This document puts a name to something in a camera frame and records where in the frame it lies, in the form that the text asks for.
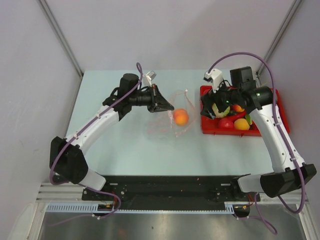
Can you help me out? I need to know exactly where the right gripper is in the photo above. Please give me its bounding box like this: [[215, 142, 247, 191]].
[[200, 77, 241, 120]]

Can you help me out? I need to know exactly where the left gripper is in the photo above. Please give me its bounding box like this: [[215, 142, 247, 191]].
[[129, 84, 174, 113]]

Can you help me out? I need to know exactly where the clear pink-dotted zip bag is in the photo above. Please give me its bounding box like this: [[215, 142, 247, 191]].
[[146, 89, 197, 138]]

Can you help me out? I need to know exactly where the orange-red toy peach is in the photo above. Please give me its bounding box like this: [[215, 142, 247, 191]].
[[172, 108, 189, 127]]

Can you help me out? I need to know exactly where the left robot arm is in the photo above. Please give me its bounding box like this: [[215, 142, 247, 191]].
[[49, 71, 174, 200]]

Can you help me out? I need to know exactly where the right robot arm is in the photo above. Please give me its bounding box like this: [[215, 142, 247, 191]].
[[200, 67, 317, 201]]

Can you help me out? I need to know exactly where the green toy cabbage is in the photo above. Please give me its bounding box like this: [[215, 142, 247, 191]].
[[211, 101, 231, 119]]

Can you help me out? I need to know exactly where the red plastic tray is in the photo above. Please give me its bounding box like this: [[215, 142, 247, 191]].
[[200, 85, 290, 137]]

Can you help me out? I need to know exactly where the red toy tomato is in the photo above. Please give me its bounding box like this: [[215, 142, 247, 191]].
[[217, 117, 234, 130]]

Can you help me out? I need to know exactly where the red-yellow toy mango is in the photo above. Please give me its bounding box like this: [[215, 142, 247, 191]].
[[231, 104, 245, 113]]

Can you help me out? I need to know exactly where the red toy chili pepper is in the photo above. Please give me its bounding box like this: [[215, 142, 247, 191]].
[[228, 111, 247, 122]]

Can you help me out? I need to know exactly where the yellow-orange toy apricot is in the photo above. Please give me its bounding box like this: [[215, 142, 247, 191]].
[[233, 118, 250, 131]]

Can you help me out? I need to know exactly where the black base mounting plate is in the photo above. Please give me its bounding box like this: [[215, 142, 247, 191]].
[[81, 176, 260, 212]]

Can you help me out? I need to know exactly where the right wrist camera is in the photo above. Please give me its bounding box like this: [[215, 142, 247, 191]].
[[203, 68, 224, 93]]

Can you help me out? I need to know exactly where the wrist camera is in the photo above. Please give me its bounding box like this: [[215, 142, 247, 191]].
[[142, 70, 157, 87], [203, 68, 224, 93]]

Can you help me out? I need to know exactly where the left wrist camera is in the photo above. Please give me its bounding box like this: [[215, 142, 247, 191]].
[[142, 70, 157, 87]]

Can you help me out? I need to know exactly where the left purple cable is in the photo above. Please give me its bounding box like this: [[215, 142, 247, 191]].
[[47, 62, 144, 227]]

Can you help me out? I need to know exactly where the purple cable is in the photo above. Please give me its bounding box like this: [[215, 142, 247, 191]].
[[47, 62, 144, 227], [208, 51, 308, 235]]

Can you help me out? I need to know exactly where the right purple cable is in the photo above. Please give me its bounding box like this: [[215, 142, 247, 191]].
[[208, 51, 308, 235]]

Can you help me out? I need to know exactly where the white slotted cable duct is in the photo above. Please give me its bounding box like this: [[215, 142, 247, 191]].
[[46, 201, 237, 215]]

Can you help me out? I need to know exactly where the aluminium frame rail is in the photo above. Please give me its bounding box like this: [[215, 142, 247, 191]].
[[36, 182, 84, 203]]

